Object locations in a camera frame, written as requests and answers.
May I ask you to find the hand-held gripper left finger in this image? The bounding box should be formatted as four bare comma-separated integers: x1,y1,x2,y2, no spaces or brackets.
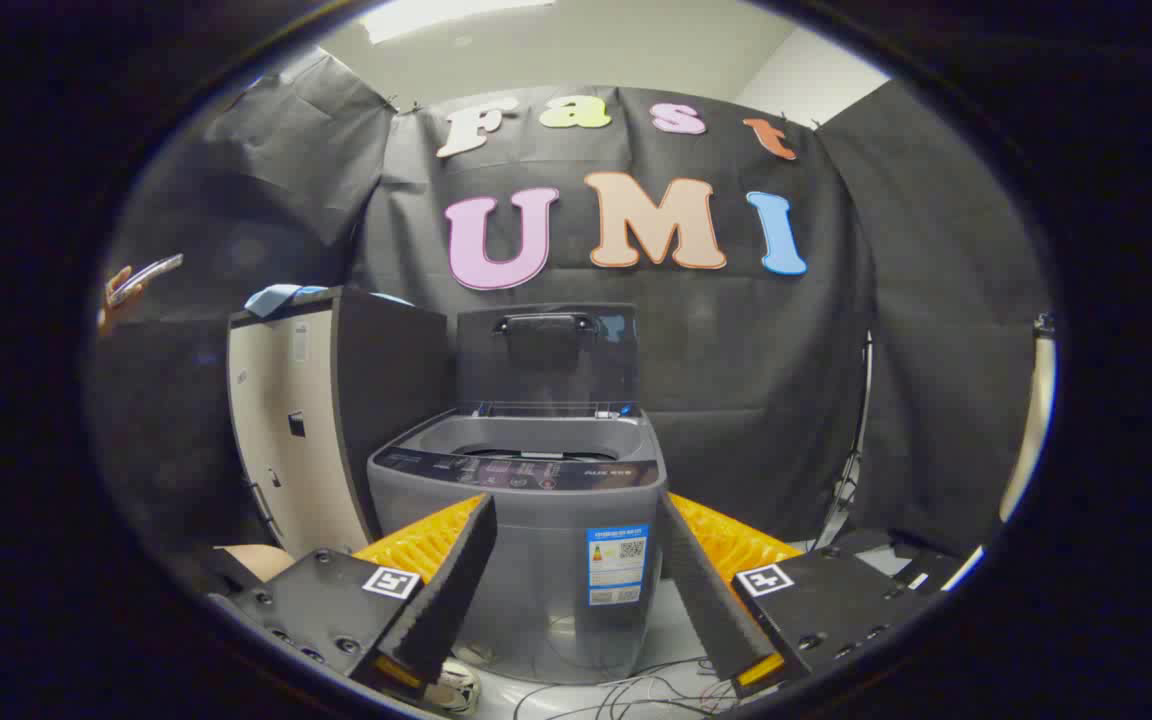
208,492,499,701

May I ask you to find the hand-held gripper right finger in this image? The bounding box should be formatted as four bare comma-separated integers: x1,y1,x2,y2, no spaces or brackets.
656,490,937,701

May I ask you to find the grey washing machine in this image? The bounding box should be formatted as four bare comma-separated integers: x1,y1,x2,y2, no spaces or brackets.
366,405,669,686

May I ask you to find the light blue shirt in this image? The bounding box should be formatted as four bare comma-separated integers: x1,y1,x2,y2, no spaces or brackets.
244,284,415,319

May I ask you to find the white shoe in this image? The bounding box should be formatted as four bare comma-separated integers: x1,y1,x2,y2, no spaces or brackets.
426,658,482,713

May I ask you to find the cream and dark cabinet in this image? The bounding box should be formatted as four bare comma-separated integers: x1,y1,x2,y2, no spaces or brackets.
226,287,455,561

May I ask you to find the black backdrop cloth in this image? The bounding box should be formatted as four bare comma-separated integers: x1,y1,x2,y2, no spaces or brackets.
86,50,1052,561

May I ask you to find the white pole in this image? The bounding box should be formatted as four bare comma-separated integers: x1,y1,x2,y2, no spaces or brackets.
998,315,1057,526

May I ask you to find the silver smartphone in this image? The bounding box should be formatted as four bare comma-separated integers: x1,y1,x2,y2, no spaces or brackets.
108,253,185,306

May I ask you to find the bundle of floor cables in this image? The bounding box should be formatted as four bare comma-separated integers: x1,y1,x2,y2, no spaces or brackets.
511,655,737,720

